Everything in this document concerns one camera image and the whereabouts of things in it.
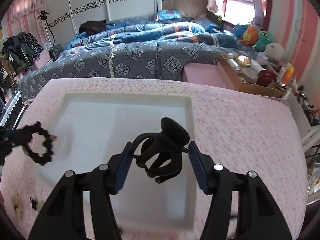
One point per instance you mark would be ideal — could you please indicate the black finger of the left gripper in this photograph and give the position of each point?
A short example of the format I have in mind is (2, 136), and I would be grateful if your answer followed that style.
(11, 139)

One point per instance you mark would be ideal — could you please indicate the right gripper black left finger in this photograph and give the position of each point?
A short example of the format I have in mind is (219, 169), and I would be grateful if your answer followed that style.
(80, 199)

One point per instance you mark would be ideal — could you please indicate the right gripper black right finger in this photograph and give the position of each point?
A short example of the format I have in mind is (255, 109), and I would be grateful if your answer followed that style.
(242, 197)

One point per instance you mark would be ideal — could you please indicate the pink floral tablecloth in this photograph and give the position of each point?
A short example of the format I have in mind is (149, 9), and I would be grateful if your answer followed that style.
(241, 131)

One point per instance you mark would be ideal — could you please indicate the white shelf unit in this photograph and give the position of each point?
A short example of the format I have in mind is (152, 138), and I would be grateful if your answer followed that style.
(299, 116)

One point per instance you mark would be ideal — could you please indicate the pink curtain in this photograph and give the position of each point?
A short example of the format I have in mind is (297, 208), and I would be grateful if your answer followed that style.
(24, 16)

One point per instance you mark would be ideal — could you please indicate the black tripod stand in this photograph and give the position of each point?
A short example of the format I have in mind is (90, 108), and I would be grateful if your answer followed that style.
(54, 49)

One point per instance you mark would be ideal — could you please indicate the black clothing on bed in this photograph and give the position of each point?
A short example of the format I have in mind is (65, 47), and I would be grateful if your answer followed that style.
(92, 27)

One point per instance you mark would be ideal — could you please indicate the red round jar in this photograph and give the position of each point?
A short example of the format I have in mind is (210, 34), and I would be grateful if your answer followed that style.
(265, 78)

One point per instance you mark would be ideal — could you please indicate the orange bottle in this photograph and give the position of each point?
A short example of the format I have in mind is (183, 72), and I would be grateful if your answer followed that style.
(288, 74)

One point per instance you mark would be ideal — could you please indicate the white plush toy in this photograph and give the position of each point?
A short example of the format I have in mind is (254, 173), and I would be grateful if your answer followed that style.
(274, 51)

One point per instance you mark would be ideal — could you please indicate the grey patterned bed sheet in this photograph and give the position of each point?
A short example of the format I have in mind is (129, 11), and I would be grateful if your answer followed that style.
(146, 60)

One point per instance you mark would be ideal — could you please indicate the green plush toy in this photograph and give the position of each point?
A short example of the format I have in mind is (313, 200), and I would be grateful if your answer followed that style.
(264, 38)

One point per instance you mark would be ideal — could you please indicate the orange plush toy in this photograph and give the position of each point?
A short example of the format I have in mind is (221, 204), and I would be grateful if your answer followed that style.
(250, 36)

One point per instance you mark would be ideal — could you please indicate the blue plush toy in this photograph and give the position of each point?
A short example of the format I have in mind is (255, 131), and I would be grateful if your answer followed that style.
(238, 30)

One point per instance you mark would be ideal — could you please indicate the beige pillow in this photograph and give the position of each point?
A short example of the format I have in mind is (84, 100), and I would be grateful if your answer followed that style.
(191, 8)

